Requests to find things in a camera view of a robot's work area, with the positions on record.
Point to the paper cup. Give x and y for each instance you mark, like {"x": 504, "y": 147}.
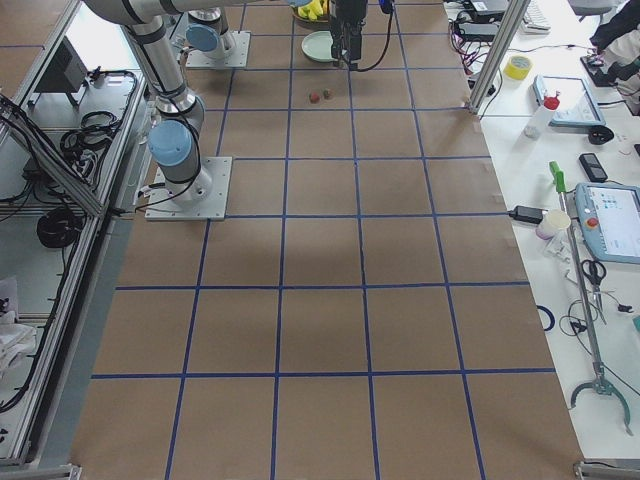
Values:
{"x": 553, "y": 222}

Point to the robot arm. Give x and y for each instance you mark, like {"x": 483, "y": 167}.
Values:
{"x": 208, "y": 28}
{"x": 173, "y": 140}

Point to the long reach grabber tool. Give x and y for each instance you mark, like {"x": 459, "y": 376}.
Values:
{"x": 600, "y": 384}

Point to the light green plate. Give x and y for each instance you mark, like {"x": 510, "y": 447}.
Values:
{"x": 316, "y": 46}

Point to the yellow banana bunch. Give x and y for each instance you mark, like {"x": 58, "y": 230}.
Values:
{"x": 315, "y": 10}

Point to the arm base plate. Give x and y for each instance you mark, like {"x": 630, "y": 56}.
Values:
{"x": 205, "y": 199}
{"x": 218, "y": 52}

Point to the aluminium frame post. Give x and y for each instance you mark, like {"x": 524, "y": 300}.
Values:
{"x": 512, "y": 18}

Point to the yellow tape roll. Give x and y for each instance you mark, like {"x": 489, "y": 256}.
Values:
{"x": 518, "y": 67}

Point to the teach pendant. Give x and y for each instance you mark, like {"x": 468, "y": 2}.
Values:
{"x": 577, "y": 108}
{"x": 608, "y": 216}

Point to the black power adapter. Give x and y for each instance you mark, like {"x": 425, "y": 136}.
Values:
{"x": 477, "y": 32}

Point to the white bottle red cap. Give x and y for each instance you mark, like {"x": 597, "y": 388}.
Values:
{"x": 542, "y": 117}

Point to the black scissors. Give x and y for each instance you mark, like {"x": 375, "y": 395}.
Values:
{"x": 595, "y": 272}

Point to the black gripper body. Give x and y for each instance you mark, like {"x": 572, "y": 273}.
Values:
{"x": 347, "y": 14}

